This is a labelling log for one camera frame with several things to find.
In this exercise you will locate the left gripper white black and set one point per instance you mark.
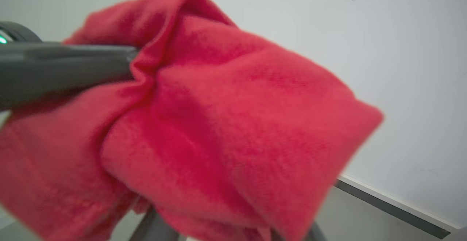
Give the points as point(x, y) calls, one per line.
point(16, 32)

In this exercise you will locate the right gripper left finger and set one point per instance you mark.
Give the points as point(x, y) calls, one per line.
point(155, 230)

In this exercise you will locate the dark baseboard strip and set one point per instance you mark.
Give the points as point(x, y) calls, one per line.
point(394, 209)

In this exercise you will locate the red and white garment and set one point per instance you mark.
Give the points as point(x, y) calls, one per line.
point(237, 124)

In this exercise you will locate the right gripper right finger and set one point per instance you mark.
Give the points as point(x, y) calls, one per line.
point(316, 234)

